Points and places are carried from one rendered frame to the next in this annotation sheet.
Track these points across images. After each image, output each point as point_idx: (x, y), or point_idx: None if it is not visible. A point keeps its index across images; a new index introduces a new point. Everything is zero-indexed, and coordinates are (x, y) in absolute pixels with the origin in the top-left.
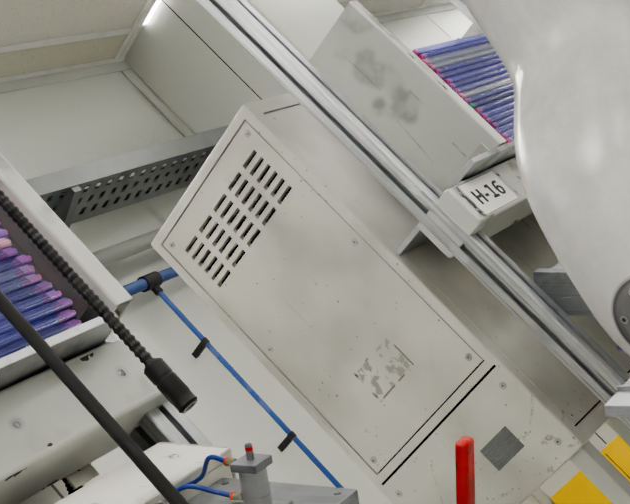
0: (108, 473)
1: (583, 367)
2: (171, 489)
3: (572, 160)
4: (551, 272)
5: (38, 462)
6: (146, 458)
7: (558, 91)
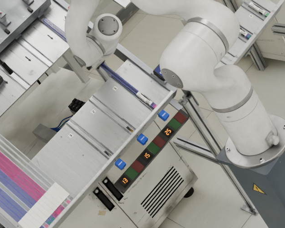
0: None
1: None
2: None
3: (69, 36)
4: None
5: None
6: None
7: (72, 19)
